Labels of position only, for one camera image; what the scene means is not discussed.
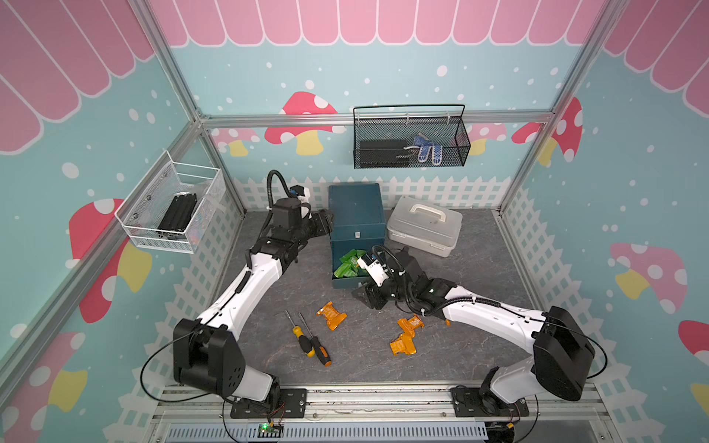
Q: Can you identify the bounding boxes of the yellow handled screwdriver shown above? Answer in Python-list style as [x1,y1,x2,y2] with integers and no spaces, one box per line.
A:
[284,310,315,357]

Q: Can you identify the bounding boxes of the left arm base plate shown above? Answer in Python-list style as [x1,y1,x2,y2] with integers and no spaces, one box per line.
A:
[230,387,308,419]

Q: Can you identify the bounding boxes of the small green circuit board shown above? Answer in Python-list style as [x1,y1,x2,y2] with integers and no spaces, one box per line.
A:
[258,423,284,439]

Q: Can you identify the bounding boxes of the orange handled screwdriver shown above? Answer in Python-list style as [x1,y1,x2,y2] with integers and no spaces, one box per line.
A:
[299,314,332,367]

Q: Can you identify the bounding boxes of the orange cookie packet far left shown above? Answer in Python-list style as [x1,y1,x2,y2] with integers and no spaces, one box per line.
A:
[317,302,347,332]

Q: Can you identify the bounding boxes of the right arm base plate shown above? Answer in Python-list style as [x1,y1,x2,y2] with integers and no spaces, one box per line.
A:
[450,385,530,421]

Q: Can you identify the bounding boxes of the white wire wall basket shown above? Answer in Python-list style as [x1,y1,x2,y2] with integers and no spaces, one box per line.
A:
[114,151,225,254]

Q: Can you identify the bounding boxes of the green cookie packet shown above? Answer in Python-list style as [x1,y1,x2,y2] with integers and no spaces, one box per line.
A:
[333,262,359,279]
[340,249,367,263]

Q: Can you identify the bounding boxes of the white plastic lidded box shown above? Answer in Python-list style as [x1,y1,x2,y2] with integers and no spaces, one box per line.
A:
[387,197,463,258]

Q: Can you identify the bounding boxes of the white slotted cable duct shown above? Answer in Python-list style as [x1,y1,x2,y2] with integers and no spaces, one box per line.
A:
[164,422,489,442]

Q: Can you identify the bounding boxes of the orange cookie packet lower centre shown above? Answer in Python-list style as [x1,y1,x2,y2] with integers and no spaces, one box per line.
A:
[390,333,417,356]

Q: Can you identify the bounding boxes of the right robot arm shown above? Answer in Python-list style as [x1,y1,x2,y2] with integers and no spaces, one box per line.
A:
[353,245,596,416]

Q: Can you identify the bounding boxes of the black box in white basket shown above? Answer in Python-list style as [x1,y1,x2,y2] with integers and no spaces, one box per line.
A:
[156,193,198,240]

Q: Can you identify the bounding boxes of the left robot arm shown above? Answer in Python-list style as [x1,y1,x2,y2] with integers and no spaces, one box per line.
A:
[173,170,333,408]

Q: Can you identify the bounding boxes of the black wire wall basket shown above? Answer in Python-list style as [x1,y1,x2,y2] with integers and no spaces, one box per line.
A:
[352,103,471,169]

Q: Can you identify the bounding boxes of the blue white item in basket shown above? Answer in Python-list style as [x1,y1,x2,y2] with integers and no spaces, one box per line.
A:
[404,133,444,166]

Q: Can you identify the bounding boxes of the teal three-drawer cabinet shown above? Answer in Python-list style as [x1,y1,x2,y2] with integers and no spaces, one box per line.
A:
[328,183,387,290]

